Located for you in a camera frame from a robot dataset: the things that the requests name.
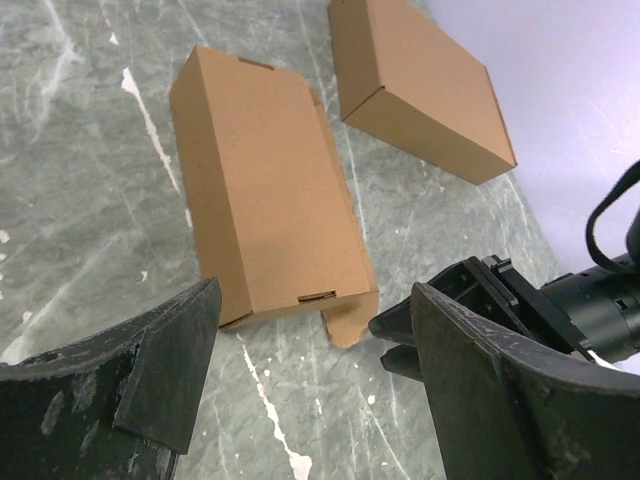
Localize closed folded cardboard box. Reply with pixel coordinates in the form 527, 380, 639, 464
328, 1, 517, 185

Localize cardboard box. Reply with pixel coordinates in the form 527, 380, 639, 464
328, 1, 517, 185
170, 46, 379, 349

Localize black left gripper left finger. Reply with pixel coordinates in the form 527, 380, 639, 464
1, 278, 222, 479

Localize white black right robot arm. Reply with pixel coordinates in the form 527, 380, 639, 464
427, 164, 639, 367

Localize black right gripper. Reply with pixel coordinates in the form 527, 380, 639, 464
368, 255, 595, 382

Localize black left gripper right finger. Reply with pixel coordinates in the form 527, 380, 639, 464
411, 283, 639, 479

